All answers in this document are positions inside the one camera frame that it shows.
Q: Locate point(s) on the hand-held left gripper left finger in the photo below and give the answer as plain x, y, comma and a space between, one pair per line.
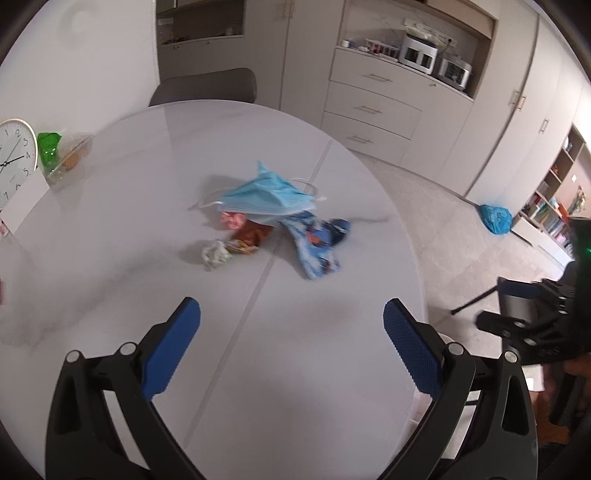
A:
173, 350

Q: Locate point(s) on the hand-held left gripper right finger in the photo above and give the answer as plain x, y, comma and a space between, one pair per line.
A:
411, 350

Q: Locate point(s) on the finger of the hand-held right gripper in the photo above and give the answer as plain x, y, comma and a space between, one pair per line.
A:
503, 325
517, 290

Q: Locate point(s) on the blue printed packet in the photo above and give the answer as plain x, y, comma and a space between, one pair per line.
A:
309, 249

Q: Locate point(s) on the black rod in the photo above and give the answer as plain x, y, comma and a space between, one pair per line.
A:
475, 300

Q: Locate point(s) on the blue plastic bag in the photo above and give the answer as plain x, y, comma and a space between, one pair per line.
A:
496, 219

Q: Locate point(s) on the white bookshelf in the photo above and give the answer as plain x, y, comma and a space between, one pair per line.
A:
554, 203

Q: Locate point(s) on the small white crumpled wrapper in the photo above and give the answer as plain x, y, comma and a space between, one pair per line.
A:
216, 254

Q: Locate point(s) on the brown snack wrapper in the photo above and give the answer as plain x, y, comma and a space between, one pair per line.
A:
249, 233

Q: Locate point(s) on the dark blue wrapper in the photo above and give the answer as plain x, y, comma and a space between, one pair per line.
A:
340, 228

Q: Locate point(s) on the pink wrapper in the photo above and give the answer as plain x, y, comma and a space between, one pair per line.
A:
231, 220

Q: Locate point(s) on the blue face mask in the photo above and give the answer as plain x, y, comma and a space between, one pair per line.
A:
268, 196

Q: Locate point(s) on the beige tall cabinet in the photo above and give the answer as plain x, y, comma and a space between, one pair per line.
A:
517, 101
295, 60

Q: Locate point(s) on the white card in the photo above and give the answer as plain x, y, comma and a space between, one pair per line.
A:
25, 203

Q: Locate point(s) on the small red white packet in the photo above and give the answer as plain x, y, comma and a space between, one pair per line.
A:
3, 228

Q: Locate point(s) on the clear plastic container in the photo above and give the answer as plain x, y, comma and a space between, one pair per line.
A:
71, 159

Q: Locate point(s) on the beige drawer cabinet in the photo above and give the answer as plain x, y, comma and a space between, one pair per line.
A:
383, 110

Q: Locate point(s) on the silver kitchen appliance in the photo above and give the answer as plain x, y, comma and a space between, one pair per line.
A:
455, 71

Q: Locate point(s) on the green plastic wrapper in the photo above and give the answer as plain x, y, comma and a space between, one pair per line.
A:
48, 147

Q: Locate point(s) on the white kitchen appliance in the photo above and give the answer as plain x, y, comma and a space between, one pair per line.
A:
418, 53

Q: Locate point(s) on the grey chair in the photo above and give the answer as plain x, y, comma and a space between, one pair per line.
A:
207, 87

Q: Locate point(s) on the beige niche cabinet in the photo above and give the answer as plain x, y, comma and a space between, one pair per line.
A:
198, 50

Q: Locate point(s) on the round white wall clock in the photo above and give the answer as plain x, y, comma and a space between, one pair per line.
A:
16, 159

